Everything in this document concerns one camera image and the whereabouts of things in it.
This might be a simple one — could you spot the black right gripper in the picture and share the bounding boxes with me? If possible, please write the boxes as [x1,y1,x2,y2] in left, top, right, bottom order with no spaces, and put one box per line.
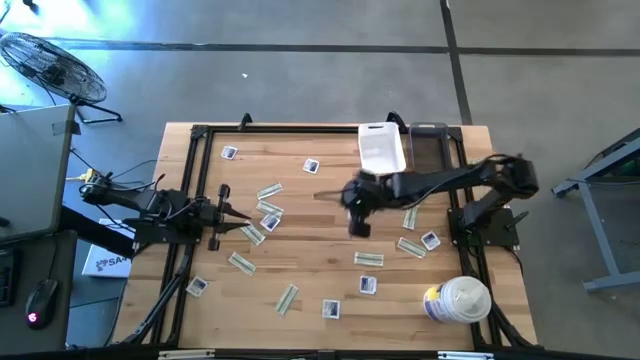
[314,169,386,240]

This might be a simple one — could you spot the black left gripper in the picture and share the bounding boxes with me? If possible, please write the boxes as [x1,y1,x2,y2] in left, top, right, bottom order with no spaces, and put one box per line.
[197,183,253,252]

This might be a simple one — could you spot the green striped bandage packet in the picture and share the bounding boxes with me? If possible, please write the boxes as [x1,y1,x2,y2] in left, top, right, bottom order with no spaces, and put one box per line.
[227,251,258,277]
[256,182,285,201]
[255,199,285,220]
[238,222,267,247]
[402,205,420,231]
[353,251,385,268]
[396,236,428,260]
[274,283,300,318]

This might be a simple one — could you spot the white plastic bin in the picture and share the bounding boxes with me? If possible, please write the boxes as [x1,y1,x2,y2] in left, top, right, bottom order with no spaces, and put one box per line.
[357,121,408,182]

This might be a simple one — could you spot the grey translucent plastic bin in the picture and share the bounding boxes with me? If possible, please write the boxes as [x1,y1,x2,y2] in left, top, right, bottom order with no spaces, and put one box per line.
[407,121,455,176]

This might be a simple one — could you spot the white cardboard box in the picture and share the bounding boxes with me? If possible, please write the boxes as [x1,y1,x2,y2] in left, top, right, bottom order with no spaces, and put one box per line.
[81,217,136,279]

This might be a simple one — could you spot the white wipes canister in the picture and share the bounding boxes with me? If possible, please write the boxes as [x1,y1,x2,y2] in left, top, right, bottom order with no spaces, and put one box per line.
[422,275,493,325]

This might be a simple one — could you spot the black computer mouse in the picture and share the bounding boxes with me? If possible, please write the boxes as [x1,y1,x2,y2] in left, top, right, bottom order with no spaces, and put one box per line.
[24,278,60,331]

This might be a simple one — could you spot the grey desk panel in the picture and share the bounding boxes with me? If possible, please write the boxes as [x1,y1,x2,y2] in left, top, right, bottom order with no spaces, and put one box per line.
[0,103,77,245]

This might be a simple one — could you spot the black keyboard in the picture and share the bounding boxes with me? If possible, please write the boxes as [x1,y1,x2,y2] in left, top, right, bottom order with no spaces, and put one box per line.
[0,248,21,309]

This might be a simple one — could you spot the black floor fan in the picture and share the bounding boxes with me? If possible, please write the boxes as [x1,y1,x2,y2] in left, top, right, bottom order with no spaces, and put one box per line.
[0,31,124,125]

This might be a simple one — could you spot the dark desk top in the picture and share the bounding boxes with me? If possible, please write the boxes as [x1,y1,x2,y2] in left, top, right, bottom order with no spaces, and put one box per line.
[0,229,79,354]

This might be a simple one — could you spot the silver metal bracket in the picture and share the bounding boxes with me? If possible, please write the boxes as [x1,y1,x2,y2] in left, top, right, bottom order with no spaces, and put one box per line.
[437,350,495,360]
[158,350,216,360]

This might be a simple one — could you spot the grey metal cart frame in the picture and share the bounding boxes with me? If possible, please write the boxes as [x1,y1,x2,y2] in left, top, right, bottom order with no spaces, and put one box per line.
[551,127,640,294]

